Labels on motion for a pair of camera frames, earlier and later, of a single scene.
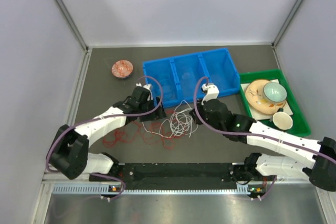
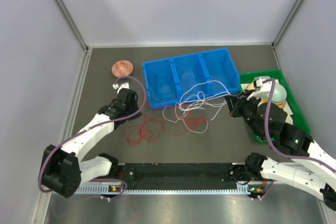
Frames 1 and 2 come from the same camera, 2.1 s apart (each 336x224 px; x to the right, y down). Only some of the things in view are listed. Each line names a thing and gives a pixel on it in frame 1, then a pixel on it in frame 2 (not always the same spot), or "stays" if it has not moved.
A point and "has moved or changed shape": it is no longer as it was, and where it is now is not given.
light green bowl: (275, 92) stays
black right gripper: (200, 107) -> (235, 103)
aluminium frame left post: (65, 11) stays
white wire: (181, 121) has moved or changed shape
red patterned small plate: (122, 69) stays
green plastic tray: (299, 126) stays
